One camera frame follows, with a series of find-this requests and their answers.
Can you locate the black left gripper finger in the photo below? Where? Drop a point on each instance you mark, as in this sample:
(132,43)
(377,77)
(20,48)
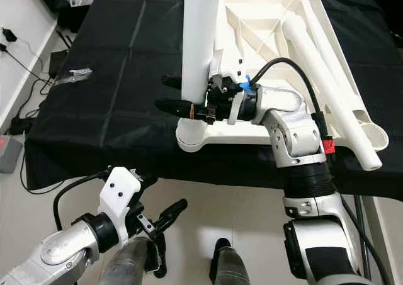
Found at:
(173,211)

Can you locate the white plastic table leg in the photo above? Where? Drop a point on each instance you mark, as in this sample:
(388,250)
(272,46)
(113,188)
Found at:
(321,77)
(201,46)

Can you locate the white plastic table top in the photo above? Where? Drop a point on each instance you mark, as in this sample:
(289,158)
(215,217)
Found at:
(258,27)

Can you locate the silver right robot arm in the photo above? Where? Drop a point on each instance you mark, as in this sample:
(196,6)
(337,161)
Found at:
(289,128)

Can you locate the robot left leg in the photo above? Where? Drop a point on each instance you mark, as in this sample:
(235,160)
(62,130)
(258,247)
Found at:
(132,266)

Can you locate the robot leg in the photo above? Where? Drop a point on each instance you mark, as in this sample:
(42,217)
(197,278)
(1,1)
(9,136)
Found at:
(132,266)
(236,269)

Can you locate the black tablecloth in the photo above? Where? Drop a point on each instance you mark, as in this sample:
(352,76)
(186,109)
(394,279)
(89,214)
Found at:
(119,77)

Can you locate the robot right leg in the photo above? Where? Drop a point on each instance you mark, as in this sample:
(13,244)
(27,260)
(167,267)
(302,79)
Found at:
(236,269)

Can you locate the clear plastic wrapper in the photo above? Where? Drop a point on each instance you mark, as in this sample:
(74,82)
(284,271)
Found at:
(75,75)

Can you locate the large black power adapter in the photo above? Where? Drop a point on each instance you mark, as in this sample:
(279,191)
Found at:
(56,63)

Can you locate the black fabric bag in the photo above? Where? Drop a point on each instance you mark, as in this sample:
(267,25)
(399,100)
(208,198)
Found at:
(50,8)

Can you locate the grey box with red label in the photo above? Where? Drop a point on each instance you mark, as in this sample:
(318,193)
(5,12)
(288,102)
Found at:
(11,154)

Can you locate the black power strip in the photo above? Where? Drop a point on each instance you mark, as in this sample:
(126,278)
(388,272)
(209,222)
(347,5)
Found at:
(17,126)

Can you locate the black rod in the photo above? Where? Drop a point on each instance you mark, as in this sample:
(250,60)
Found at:
(360,234)

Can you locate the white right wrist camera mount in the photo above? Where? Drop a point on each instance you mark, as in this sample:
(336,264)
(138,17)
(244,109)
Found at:
(239,109)

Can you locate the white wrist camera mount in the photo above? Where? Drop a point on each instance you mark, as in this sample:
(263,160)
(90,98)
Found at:
(239,109)
(119,187)

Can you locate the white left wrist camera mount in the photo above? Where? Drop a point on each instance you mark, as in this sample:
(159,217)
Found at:
(119,187)

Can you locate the large black wall plug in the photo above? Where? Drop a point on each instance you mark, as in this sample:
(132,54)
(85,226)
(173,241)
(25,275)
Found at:
(10,34)

